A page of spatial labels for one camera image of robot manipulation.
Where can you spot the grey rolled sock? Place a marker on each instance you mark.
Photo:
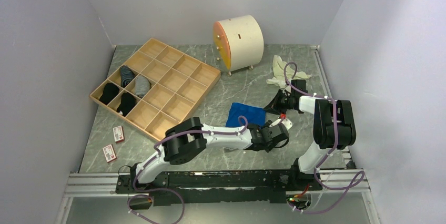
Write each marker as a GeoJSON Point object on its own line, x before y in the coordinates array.
{"type": "Point", "coordinates": [142, 86]}

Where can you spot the cream cylindrical drawer cabinet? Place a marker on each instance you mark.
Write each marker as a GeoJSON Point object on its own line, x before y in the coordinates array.
{"type": "Point", "coordinates": [239, 42]}

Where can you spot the blue underwear white trim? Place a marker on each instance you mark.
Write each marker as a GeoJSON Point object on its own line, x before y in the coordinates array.
{"type": "Point", "coordinates": [254, 115]}

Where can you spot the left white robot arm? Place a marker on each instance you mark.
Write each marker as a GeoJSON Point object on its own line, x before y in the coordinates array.
{"type": "Point", "coordinates": [185, 141]}

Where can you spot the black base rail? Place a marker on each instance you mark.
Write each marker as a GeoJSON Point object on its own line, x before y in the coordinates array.
{"type": "Point", "coordinates": [171, 187]}

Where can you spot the small red white tag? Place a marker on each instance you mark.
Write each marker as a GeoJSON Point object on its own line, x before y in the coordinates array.
{"type": "Point", "coordinates": [109, 153]}

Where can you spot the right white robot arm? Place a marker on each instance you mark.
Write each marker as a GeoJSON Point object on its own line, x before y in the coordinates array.
{"type": "Point", "coordinates": [333, 122]}

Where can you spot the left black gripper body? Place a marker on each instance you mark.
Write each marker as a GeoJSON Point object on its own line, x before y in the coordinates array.
{"type": "Point", "coordinates": [269, 148]}

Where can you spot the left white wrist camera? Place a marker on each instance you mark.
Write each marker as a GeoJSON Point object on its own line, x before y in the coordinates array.
{"type": "Point", "coordinates": [282, 119]}

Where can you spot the dark striped rolled sock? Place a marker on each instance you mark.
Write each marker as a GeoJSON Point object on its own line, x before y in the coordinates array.
{"type": "Point", "coordinates": [126, 75]}

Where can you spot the cream cloth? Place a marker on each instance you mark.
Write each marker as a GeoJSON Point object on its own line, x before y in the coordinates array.
{"type": "Point", "coordinates": [278, 68]}

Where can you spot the wooden compartment tray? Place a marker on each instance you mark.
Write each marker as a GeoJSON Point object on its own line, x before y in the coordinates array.
{"type": "Point", "coordinates": [179, 83]}

